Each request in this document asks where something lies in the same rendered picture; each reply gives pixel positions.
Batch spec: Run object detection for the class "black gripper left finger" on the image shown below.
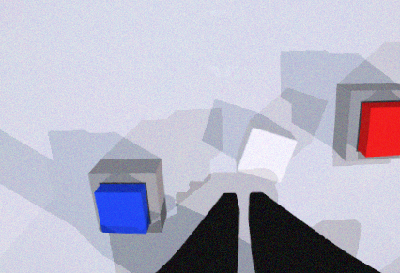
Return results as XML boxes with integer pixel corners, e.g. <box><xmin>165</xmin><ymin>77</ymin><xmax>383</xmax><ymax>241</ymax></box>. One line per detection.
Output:
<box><xmin>156</xmin><ymin>193</ymin><xmax>240</xmax><ymax>273</ymax></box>

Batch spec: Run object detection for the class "red button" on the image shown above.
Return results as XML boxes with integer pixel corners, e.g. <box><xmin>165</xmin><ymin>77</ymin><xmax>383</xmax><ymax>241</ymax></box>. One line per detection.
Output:
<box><xmin>332</xmin><ymin>83</ymin><xmax>400</xmax><ymax>163</ymax></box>

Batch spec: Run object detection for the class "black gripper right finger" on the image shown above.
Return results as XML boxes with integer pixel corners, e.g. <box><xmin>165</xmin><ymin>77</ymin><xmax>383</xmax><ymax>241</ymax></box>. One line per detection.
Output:
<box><xmin>249</xmin><ymin>191</ymin><xmax>380</xmax><ymax>273</ymax></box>

